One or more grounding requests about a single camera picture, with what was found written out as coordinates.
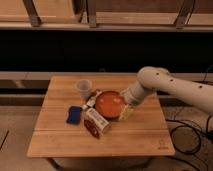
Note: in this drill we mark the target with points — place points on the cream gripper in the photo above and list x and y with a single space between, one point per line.
126 112

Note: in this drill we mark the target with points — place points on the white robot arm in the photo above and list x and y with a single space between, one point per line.
151 79

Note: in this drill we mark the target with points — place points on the orange bowl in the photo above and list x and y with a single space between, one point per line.
109 104

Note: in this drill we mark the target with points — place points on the wooden table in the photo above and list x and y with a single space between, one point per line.
144 133

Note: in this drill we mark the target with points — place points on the small white bottle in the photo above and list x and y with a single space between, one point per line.
90 103

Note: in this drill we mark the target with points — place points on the clear plastic cup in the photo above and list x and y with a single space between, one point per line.
84 87

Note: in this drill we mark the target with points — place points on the blue sponge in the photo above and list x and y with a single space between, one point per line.
74 115

